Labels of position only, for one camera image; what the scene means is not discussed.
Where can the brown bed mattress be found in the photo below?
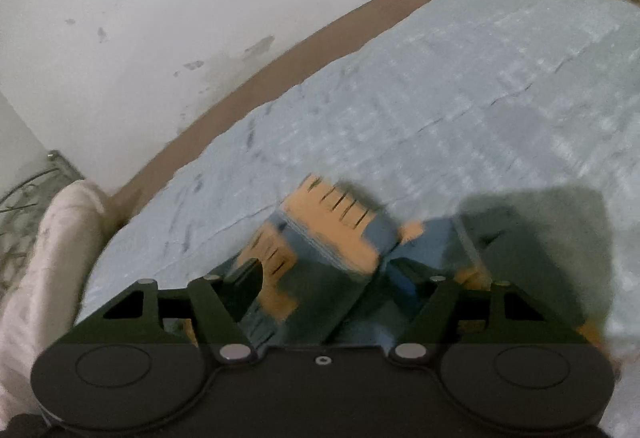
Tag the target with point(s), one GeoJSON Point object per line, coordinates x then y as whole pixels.
{"type": "Point", "coordinates": [300, 61]}

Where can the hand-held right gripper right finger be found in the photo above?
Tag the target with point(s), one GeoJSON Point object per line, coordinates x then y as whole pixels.
{"type": "Point", "coordinates": [406, 287]}

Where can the light blue textured blanket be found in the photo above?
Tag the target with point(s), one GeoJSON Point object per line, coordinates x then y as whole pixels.
{"type": "Point", "coordinates": [450, 93]}

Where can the blue and orange printed pants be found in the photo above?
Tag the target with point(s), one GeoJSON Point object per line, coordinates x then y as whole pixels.
{"type": "Point", "coordinates": [330, 243]}

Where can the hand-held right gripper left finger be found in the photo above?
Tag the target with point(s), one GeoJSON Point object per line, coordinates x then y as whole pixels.
{"type": "Point", "coordinates": [212, 305]}

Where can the pale pink pillow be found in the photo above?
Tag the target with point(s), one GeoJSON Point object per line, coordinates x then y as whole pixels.
{"type": "Point", "coordinates": [45, 293]}

